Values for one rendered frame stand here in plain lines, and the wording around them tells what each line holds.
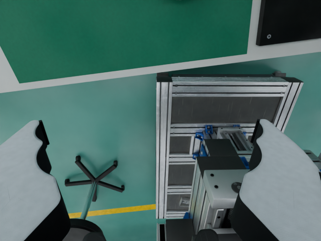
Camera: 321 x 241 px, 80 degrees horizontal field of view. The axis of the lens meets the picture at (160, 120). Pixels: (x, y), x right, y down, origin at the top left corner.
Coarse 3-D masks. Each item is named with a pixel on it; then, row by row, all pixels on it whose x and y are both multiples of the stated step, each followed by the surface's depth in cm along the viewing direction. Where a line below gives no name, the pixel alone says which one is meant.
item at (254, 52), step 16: (256, 0) 44; (256, 16) 46; (256, 32) 48; (0, 48) 48; (256, 48) 50; (272, 48) 50; (288, 48) 50; (304, 48) 50; (320, 48) 50; (0, 64) 49; (176, 64) 51; (192, 64) 51; (208, 64) 51; (0, 80) 52; (16, 80) 52; (48, 80) 52; (64, 80) 52; (80, 80) 52; (96, 80) 53
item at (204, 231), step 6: (90, 234) 5; (96, 234) 5; (102, 234) 5; (198, 234) 5; (204, 234) 5; (210, 234) 5; (216, 234) 5; (84, 240) 5; (90, 240) 5; (96, 240) 5; (102, 240) 5; (198, 240) 5; (204, 240) 5; (210, 240) 5; (216, 240) 5
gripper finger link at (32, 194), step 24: (24, 144) 9; (48, 144) 11; (0, 168) 7; (24, 168) 7; (48, 168) 9; (0, 192) 6; (24, 192) 6; (48, 192) 6; (0, 216) 6; (24, 216) 6; (48, 216) 6; (0, 240) 5; (24, 240) 5; (48, 240) 6
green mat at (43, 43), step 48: (0, 0) 42; (48, 0) 43; (96, 0) 43; (144, 0) 43; (192, 0) 44; (240, 0) 44; (48, 48) 48; (96, 48) 48; (144, 48) 49; (192, 48) 49; (240, 48) 49
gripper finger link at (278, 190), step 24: (264, 120) 11; (264, 144) 9; (288, 144) 9; (264, 168) 8; (288, 168) 8; (312, 168) 8; (240, 192) 7; (264, 192) 7; (288, 192) 7; (312, 192) 7; (240, 216) 7; (264, 216) 6; (288, 216) 6; (312, 216) 6; (264, 240) 6; (288, 240) 5; (312, 240) 5
